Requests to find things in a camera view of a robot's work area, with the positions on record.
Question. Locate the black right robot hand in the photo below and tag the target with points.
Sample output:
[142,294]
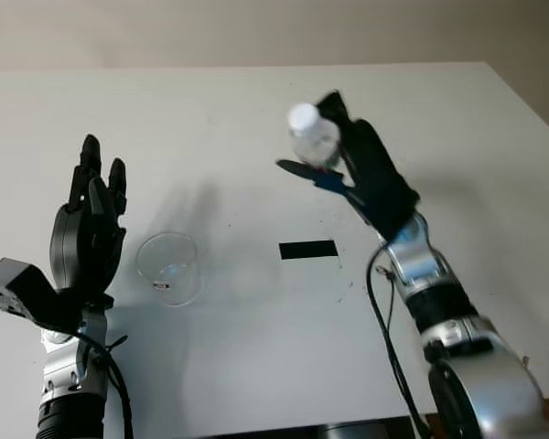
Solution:
[334,183]

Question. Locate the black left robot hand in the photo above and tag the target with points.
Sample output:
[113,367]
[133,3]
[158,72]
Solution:
[73,247]

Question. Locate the clear plastic cup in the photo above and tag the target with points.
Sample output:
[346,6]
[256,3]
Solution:
[169,270]

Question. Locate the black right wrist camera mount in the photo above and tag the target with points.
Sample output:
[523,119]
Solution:
[384,178]

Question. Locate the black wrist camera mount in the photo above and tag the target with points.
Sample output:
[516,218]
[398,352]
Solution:
[23,292]
[384,178]

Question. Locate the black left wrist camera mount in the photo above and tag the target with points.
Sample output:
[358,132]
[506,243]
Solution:
[23,292]

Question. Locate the black robot torso part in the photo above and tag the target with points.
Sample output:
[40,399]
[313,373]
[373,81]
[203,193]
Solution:
[347,429]

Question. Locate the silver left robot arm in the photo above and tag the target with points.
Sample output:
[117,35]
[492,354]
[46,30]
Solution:
[68,379]

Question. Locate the clear water bottle white cap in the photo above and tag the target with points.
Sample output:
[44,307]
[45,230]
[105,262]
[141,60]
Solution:
[311,137]

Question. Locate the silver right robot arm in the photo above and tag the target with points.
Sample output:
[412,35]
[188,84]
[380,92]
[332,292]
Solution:
[485,366]

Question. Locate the black tape strip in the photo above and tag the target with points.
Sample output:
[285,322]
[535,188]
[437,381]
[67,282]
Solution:
[308,250]

